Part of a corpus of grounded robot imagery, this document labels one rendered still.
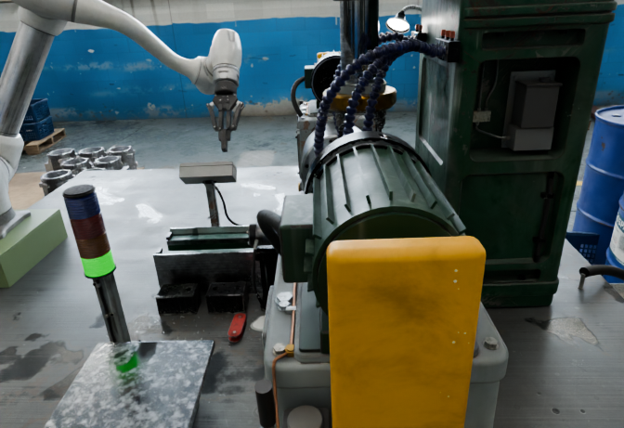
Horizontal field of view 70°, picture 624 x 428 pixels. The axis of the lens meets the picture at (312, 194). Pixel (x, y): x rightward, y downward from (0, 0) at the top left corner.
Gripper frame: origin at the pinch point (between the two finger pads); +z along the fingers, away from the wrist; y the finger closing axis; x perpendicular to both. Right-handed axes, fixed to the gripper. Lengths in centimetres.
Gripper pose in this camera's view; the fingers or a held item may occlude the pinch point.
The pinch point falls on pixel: (224, 140)
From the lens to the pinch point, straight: 150.3
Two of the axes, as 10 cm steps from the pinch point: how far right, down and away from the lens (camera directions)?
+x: 0.4, 2.8, 9.6
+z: 0.3, 9.6, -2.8
